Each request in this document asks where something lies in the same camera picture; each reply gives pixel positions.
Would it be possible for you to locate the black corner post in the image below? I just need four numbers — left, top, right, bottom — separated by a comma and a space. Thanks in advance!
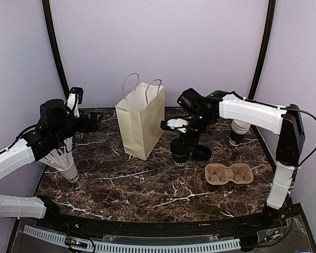
42, 0, 70, 99
248, 0, 276, 99

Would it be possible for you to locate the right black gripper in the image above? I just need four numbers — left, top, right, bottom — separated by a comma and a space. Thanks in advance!
176, 113, 213, 153

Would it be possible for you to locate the stack of black coffee lids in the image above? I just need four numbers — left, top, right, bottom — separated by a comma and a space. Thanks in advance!
192, 144, 212, 161

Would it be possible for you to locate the right black corner post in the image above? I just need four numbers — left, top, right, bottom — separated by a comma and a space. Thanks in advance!
248, 0, 276, 99

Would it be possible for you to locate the cream paper bag with handles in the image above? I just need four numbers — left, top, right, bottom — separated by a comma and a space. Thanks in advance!
115, 79, 165, 160

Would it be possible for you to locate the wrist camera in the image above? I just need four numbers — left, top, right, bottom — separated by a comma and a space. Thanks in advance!
160, 118, 189, 133
66, 87, 84, 118

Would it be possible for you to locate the stack of white paper cups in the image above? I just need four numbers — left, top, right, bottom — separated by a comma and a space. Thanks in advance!
229, 120, 251, 147

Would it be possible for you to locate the brown pulp cup carrier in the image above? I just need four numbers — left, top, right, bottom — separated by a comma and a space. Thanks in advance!
204, 163, 254, 186

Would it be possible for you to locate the white cup holding straws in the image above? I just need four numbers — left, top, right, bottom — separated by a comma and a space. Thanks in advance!
60, 161, 79, 183

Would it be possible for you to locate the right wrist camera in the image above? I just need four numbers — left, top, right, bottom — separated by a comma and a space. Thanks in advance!
160, 118, 189, 133

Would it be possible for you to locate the single black paper coffee cup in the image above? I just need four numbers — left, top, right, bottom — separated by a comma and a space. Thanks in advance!
172, 153, 190, 167

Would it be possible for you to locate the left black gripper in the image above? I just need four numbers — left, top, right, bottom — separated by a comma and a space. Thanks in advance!
52, 109, 103, 145

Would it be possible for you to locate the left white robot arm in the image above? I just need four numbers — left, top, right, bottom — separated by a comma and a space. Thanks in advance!
0, 95, 103, 230

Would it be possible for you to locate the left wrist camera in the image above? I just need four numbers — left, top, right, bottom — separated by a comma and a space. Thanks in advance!
66, 87, 84, 118

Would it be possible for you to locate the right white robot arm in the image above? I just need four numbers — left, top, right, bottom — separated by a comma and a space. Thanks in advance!
161, 88, 305, 229

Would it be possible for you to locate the grey slotted cable duct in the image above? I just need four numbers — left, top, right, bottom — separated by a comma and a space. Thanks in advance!
23, 225, 241, 252

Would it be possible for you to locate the left black corner post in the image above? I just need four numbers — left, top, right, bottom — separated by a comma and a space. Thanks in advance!
42, 0, 70, 99

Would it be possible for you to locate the black front frame rail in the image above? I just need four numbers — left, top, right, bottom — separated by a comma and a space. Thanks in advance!
15, 202, 301, 238

